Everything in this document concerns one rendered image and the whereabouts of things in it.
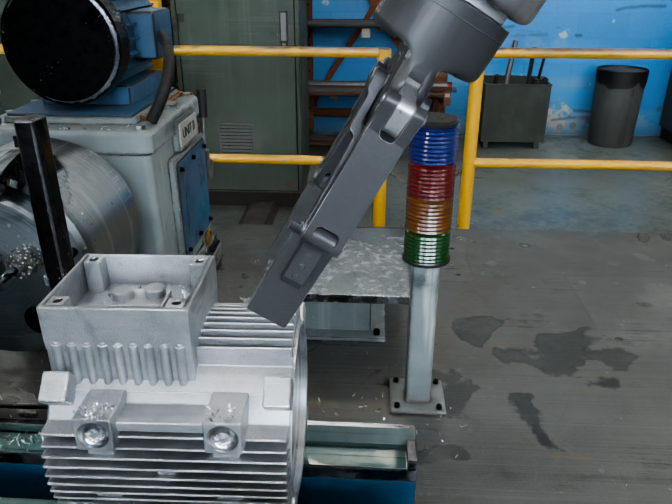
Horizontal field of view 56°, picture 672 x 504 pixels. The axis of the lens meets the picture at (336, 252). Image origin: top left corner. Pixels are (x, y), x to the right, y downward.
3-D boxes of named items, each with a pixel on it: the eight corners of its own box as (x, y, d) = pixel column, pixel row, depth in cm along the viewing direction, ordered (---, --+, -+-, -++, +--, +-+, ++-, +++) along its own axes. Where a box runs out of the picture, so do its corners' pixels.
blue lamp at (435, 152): (409, 166, 76) (410, 129, 74) (407, 152, 81) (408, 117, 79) (459, 167, 76) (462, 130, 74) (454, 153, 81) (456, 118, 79)
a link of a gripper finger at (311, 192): (308, 183, 46) (309, 179, 47) (264, 256, 49) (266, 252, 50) (343, 203, 47) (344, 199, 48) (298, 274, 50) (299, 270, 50)
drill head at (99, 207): (-120, 389, 77) (-192, 195, 66) (42, 249, 114) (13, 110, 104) (80, 397, 76) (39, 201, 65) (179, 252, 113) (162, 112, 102)
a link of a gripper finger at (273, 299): (338, 243, 40) (337, 248, 40) (286, 323, 43) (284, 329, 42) (297, 220, 40) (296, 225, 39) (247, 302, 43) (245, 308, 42)
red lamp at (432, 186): (407, 201, 78) (409, 166, 76) (405, 185, 83) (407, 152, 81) (456, 202, 77) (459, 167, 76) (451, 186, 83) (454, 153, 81)
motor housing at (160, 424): (62, 559, 55) (16, 379, 47) (134, 415, 72) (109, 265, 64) (293, 567, 54) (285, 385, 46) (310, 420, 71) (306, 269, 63)
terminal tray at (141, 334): (50, 385, 52) (33, 309, 49) (99, 318, 62) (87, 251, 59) (195, 388, 52) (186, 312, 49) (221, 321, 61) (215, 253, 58)
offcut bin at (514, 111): (533, 137, 542) (546, 36, 508) (546, 152, 500) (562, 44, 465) (471, 136, 545) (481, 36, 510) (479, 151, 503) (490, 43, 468)
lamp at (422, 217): (405, 235, 80) (407, 201, 78) (403, 217, 85) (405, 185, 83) (453, 236, 79) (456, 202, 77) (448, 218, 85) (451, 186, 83)
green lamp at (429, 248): (403, 267, 82) (405, 235, 80) (402, 247, 87) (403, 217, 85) (450, 268, 81) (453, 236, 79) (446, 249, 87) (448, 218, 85)
